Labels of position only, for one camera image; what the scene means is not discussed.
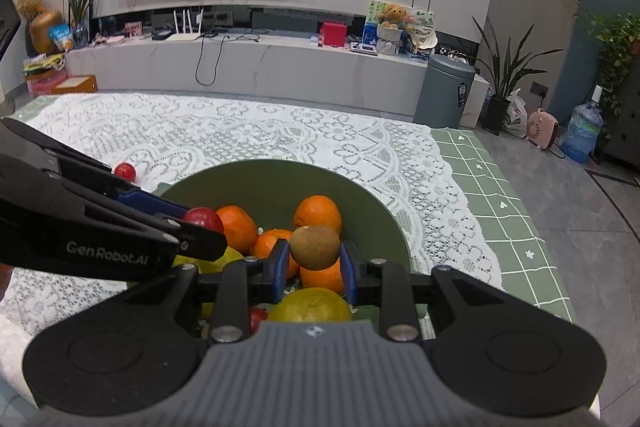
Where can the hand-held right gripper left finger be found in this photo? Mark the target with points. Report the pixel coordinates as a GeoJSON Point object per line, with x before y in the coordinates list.
{"type": "Point", "coordinates": [282, 267]}

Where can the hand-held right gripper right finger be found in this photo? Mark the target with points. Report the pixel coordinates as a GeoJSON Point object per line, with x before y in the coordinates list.
{"type": "Point", "coordinates": [349, 272]}

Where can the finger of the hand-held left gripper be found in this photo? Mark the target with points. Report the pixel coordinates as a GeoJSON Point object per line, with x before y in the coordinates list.
{"type": "Point", "coordinates": [150, 202]}
{"type": "Point", "coordinates": [200, 244]}

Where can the small orange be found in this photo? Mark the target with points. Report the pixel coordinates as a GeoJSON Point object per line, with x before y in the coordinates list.
{"type": "Point", "coordinates": [265, 249]}
{"type": "Point", "coordinates": [322, 279]}

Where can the brown kiwi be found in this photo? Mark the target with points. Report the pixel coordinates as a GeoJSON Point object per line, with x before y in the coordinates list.
{"type": "Point", "coordinates": [315, 247]}

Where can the medium orange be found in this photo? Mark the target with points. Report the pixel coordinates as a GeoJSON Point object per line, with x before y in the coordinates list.
{"type": "Point", "coordinates": [237, 227]}

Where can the large orange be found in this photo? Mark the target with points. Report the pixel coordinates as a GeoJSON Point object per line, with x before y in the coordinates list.
{"type": "Point", "coordinates": [317, 209]}

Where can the dark green bowl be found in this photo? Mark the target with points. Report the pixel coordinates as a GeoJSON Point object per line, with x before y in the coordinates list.
{"type": "Point", "coordinates": [280, 187]}

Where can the yellow lemon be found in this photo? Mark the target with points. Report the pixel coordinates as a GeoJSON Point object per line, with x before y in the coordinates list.
{"type": "Point", "coordinates": [210, 263]}

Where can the white lace tablecloth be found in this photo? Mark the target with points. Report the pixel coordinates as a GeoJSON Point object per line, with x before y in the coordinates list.
{"type": "Point", "coordinates": [250, 127]}

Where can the orange and white box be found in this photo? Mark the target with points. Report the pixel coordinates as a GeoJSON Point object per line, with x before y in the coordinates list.
{"type": "Point", "coordinates": [75, 84]}

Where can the pink storage box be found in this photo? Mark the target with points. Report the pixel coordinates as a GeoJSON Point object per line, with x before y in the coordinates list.
{"type": "Point", "coordinates": [45, 84]}

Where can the white router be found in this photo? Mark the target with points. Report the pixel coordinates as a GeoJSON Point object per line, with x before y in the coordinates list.
{"type": "Point", "coordinates": [185, 37]}

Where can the small pink box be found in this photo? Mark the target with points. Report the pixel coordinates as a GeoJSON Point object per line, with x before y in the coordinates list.
{"type": "Point", "coordinates": [133, 30]}

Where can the stack of colourful packets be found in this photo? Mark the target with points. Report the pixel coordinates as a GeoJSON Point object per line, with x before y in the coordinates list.
{"type": "Point", "coordinates": [45, 62]}

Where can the green plant in glass vase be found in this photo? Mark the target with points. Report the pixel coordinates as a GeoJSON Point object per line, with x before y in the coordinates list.
{"type": "Point", "coordinates": [80, 34]}

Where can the blue snack bag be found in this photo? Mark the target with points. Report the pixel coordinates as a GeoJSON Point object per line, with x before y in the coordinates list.
{"type": "Point", "coordinates": [62, 38]}

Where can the white marble media console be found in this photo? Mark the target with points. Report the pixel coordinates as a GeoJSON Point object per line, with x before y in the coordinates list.
{"type": "Point", "coordinates": [300, 72]}

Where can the golden vase with dried flowers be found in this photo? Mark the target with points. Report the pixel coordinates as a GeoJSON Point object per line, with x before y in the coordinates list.
{"type": "Point", "coordinates": [45, 32]}

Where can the grey trash bin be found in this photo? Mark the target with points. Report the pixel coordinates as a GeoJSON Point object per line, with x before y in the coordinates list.
{"type": "Point", "coordinates": [442, 94]}

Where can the tall plant in black pot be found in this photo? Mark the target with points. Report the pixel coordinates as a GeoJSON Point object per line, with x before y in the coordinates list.
{"type": "Point", "coordinates": [496, 114]}

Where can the white plastic bag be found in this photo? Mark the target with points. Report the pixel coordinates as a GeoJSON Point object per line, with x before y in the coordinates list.
{"type": "Point", "coordinates": [516, 117]}

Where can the red box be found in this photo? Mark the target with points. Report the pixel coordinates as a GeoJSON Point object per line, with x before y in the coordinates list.
{"type": "Point", "coordinates": [335, 35]}

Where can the blue box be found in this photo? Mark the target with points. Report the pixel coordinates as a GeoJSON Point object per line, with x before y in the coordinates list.
{"type": "Point", "coordinates": [370, 34]}

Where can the white hat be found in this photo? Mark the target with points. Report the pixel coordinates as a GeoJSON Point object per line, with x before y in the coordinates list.
{"type": "Point", "coordinates": [424, 42]}

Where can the pink fan heater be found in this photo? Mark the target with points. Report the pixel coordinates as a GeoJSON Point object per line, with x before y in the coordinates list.
{"type": "Point", "coordinates": [543, 127]}

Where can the teddy bear in white basket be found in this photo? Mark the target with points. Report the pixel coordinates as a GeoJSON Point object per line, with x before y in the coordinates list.
{"type": "Point", "coordinates": [392, 19]}

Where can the floral picture board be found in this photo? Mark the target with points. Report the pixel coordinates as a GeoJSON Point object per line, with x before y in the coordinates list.
{"type": "Point", "coordinates": [422, 17]}

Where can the blue water bottle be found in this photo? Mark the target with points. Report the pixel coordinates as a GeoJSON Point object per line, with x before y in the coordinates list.
{"type": "Point", "coordinates": [582, 132]}

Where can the dark cabinet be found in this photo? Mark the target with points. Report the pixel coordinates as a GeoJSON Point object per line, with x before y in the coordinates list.
{"type": "Point", "coordinates": [627, 137]}

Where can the leafy green plant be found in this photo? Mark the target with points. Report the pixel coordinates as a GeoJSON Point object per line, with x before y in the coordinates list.
{"type": "Point", "coordinates": [617, 47]}

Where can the wall socket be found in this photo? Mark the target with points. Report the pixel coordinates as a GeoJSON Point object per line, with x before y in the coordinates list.
{"type": "Point", "coordinates": [539, 89]}

